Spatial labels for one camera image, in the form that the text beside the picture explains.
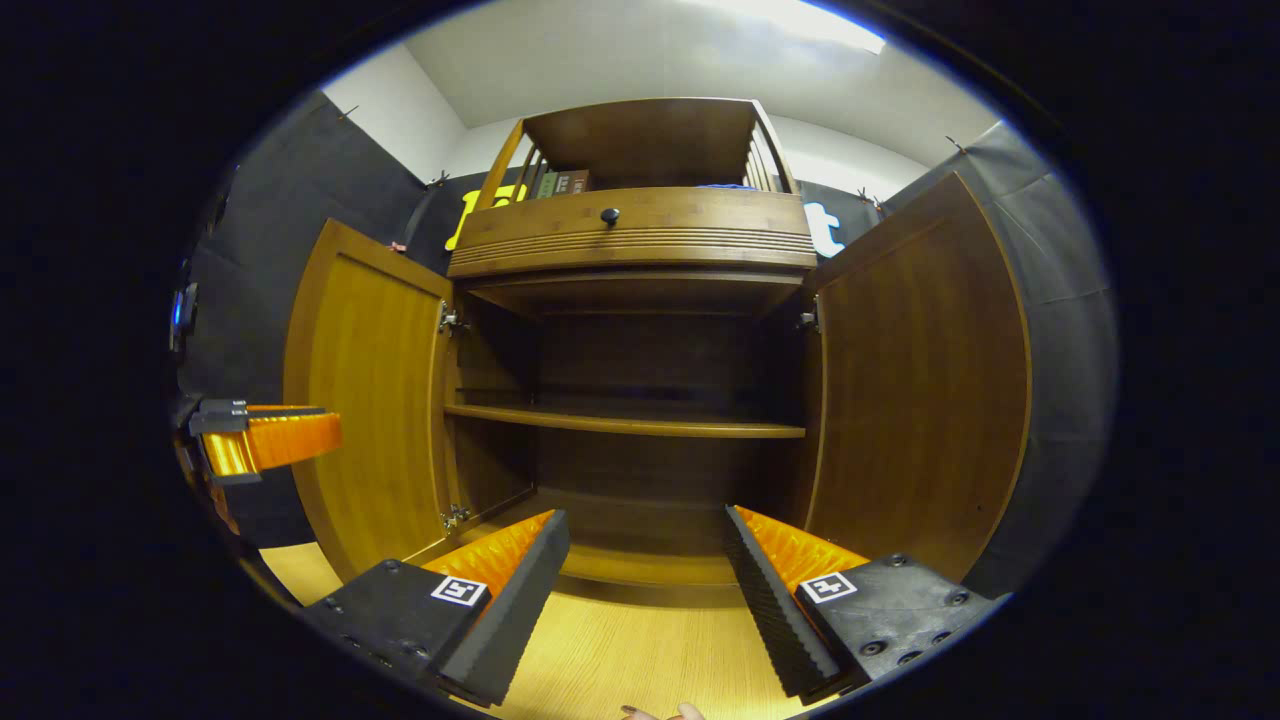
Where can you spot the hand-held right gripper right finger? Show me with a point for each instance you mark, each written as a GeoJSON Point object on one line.
{"type": "Point", "coordinates": [765, 610]}

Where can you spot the black device with blue light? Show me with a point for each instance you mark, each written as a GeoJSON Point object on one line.
{"type": "Point", "coordinates": [185, 315]}

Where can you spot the brown book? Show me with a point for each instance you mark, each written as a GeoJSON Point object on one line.
{"type": "Point", "coordinates": [581, 181]}

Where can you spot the wooden inner shelf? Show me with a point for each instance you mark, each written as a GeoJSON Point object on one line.
{"type": "Point", "coordinates": [620, 420]}

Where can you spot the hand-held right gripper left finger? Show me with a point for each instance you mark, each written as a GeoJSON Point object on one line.
{"type": "Point", "coordinates": [520, 600]}

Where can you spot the wooden double-door shoe cabinet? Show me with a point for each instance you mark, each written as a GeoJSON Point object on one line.
{"type": "Point", "coordinates": [650, 140]}

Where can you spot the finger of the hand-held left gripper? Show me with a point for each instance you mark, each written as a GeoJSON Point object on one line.
{"type": "Point", "coordinates": [280, 440]}

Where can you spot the wooden cabinet door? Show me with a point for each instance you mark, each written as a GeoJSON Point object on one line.
{"type": "Point", "coordinates": [920, 380]}
{"type": "Point", "coordinates": [370, 400]}

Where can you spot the wooden drawer with black knob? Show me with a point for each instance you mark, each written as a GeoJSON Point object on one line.
{"type": "Point", "coordinates": [700, 225]}

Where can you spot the green book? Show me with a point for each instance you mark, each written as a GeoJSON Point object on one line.
{"type": "Point", "coordinates": [547, 185]}

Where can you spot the blue cloth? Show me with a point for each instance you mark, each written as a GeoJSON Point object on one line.
{"type": "Point", "coordinates": [725, 186]}

